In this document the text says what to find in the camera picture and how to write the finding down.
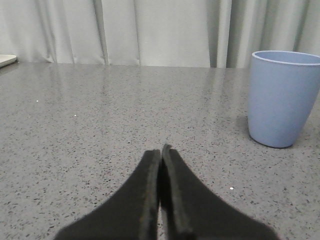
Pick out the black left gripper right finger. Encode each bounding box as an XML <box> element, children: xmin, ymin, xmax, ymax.
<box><xmin>161</xmin><ymin>144</ymin><xmax>278</xmax><ymax>240</ymax></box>

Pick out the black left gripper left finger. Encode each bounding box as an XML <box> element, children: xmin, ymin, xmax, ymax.
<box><xmin>55</xmin><ymin>149</ymin><xmax>161</xmax><ymax>240</ymax></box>

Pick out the blue plastic cup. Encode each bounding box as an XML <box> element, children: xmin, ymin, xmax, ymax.
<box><xmin>248</xmin><ymin>50</ymin><xmax>320</xmax><ymax>148</ymax></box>

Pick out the grey pleated curtain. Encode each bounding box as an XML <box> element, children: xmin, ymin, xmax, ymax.
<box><xmin>0</xmin><ymin>0</ymin><xmax>320</xmax><ymax>68</ymax></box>

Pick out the white flat object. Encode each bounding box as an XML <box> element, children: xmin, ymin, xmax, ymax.
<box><xmin>0</xmin><ymin>54</ymin><xmax>17</xmax><ymax>68</ymax></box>

